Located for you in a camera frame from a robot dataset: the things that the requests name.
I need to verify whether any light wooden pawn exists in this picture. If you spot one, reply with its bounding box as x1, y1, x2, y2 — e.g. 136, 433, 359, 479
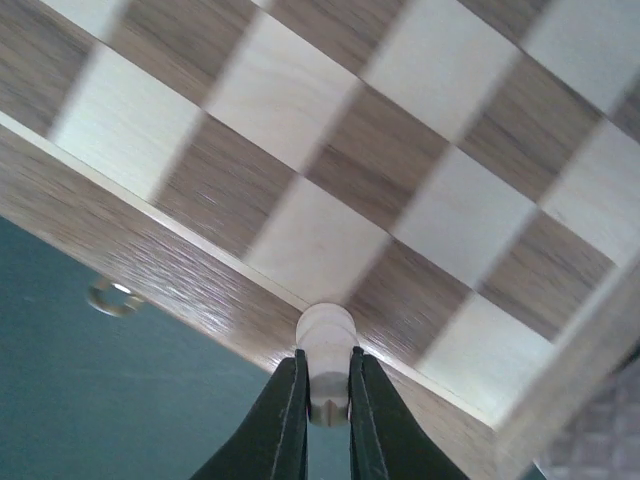
296, 303, 359, 428

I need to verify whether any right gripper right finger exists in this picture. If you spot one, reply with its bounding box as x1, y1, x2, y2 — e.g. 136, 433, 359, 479
349, 347, 466, 480

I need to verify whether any wooden chess board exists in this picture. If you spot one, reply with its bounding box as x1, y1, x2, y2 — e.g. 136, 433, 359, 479
1, 1, 639, 479

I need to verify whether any pink tin with pieces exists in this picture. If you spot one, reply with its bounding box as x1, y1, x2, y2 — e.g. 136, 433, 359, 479
537, 361, 639, 479

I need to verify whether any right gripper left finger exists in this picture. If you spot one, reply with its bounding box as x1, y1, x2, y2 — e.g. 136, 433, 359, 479
192, 349, 309, 480

